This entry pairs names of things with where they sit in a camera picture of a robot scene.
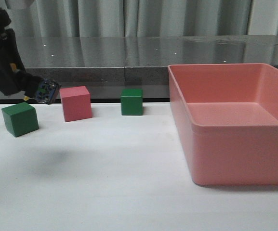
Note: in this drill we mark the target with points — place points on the green cube centre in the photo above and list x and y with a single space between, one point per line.
132 102

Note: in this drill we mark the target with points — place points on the pink plastic bin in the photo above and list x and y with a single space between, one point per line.
227 120

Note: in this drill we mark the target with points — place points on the yellow push button switch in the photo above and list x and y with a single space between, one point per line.
47 92

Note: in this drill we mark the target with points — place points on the dark grey stone counter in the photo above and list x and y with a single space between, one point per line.
107 65

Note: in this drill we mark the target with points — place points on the green cube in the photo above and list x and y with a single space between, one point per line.
132 102
20 119

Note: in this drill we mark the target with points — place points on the green cube left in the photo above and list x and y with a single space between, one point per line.
20 119

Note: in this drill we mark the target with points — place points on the grey curtain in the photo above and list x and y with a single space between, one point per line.
142 18

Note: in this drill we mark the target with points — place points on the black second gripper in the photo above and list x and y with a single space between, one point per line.
12 81

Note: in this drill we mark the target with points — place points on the pink cube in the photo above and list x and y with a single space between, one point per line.
76 103

